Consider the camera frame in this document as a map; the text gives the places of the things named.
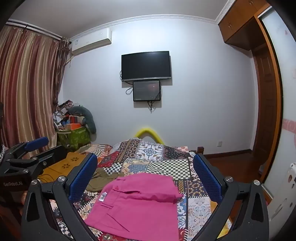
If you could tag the striped brown curtain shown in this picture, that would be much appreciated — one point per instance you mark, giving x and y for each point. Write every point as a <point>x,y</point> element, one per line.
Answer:
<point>27,88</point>

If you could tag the green printed bag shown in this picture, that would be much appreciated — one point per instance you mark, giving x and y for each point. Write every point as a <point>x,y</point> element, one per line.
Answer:
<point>74,136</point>

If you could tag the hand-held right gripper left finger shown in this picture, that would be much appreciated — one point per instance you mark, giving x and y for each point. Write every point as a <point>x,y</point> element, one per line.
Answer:
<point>83,176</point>

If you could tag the white plastic object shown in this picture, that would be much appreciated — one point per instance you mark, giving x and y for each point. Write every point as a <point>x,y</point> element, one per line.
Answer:
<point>289,185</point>

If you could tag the pink pants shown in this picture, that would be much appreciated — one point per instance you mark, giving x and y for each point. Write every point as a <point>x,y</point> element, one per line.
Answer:
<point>138,208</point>

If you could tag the olive green pants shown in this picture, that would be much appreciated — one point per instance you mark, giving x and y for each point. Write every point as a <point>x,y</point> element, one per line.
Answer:
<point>101,182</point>

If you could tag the brown wooden door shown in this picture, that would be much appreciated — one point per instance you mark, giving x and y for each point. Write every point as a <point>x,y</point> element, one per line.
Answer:
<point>266,104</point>

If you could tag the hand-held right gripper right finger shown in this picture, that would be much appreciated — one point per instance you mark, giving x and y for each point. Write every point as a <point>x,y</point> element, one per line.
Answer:
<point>207,179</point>

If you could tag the mustard yellow flowered cloth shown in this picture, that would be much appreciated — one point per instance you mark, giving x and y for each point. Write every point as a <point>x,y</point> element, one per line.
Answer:
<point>69,160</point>

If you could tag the white air conditioner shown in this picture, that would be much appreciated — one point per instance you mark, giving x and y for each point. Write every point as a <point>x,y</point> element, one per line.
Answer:
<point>90,41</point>

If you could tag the pile of household clutter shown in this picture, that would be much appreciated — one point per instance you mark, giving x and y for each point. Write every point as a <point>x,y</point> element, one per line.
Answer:
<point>62,113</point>

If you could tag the small black wall monitor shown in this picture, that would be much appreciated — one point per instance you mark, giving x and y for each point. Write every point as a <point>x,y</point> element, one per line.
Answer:
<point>146,90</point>

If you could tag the black wall television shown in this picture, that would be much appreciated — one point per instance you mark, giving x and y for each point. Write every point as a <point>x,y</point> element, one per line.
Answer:
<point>146,66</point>

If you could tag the white wardrobe door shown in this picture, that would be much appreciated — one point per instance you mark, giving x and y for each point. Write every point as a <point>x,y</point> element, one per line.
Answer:
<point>288,81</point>

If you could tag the wooden bed frame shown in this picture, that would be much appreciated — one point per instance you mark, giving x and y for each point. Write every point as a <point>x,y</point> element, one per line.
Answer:
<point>200,150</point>

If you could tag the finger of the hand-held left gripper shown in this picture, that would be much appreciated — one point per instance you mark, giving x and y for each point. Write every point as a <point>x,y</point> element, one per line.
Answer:
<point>54,154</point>
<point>37,142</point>

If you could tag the patchwork printed blanket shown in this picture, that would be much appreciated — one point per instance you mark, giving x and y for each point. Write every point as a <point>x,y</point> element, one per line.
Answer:
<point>161,166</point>

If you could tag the wooden overhead cabinet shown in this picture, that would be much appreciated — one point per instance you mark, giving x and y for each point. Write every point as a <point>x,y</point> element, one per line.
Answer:
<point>240,23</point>

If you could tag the white wall outlet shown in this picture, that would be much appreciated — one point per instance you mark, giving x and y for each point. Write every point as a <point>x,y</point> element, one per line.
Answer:
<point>220,143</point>

